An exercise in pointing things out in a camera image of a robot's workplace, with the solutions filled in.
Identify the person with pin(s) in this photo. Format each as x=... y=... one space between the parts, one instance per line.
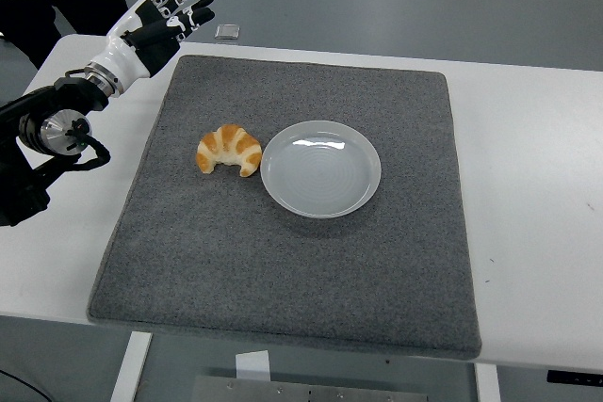
x=89 y=2

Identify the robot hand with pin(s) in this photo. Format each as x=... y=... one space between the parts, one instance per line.
x=118 y=51

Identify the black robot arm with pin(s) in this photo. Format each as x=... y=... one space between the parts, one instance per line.
x=28 y=105

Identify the black table control panel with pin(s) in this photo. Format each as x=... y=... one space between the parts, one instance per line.
x=575 y=376

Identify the white table leg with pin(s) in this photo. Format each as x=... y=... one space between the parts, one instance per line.
x=487 y=383
x=131 y=369

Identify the white round plate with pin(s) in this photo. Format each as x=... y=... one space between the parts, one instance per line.
x=320 y=176

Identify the square silver floor socket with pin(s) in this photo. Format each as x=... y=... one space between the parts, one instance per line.
x=227 y=31

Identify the golden croissant bread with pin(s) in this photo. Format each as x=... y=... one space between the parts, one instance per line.
x=231 y=138

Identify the grey felt mat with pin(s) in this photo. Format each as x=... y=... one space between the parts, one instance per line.
x=282 y=270

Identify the grey metal plate with screws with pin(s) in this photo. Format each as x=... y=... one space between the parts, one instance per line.
x=306 y=390

